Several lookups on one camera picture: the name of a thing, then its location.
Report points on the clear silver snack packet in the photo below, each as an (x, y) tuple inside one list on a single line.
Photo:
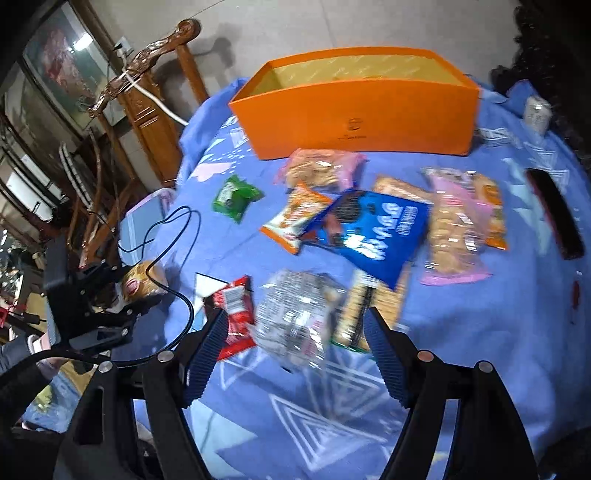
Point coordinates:
[(295, 318)]

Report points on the blue printed tablecloth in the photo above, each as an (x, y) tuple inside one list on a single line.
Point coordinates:
[(461, 332)]

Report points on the black smartphone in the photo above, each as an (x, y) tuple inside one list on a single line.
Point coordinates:
[(554, 212)]

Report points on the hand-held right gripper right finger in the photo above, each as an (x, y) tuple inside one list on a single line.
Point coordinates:
[(388, 360)]

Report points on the dark carved wooden bench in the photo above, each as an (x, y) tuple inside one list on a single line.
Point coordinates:
[(554, 46)]

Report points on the carved brown wooden chair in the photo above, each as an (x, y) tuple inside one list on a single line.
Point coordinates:
[(147, 120)]

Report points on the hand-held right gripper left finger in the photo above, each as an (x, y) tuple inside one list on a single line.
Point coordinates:
[(205, 364)]

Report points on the orange cardboard box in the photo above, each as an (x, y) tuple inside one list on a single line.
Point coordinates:
[(360, 120)]

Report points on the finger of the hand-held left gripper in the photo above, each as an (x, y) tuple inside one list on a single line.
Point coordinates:
[(99, 273), (129, 316)]

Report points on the red framed painting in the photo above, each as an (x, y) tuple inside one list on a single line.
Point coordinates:
[(69, 55)]

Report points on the orange rice cracker packet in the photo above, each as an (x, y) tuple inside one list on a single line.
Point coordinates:
[(494, 207)]

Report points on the large pink cracker packet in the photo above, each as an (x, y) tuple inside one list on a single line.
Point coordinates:
[(455, 230)]

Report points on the small red snack packet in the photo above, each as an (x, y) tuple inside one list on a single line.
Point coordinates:
[(235, 304)]

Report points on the dark wooden armchair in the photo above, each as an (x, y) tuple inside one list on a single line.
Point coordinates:
[(123, 196)]

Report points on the yellow bun packet red label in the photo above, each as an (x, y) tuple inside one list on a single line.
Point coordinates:
[(143, 279)]

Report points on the green-edged cracker packet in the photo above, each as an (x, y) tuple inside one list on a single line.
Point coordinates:
[(353, 314)]

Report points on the white wall socket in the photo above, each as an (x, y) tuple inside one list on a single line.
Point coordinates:
[(123, 46)]

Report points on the white drink can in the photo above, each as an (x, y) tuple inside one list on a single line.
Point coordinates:
[(538, 115)]

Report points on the small pink cracker packet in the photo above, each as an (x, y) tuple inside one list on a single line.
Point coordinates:
[(318, 171)]

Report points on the small green snack packet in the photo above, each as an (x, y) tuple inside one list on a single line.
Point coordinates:
[(235, 196)]

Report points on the orange yellow snack packet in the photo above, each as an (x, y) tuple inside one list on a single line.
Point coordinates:
[(397, 187)]

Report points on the blue cookie bag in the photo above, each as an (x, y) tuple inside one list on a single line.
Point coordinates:
[(374, 230)]

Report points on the folded blue pink cloth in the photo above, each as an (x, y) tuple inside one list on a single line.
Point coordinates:
[(143, 221)]

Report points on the orange white snack packet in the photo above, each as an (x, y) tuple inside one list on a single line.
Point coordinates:
[(293, 217)]

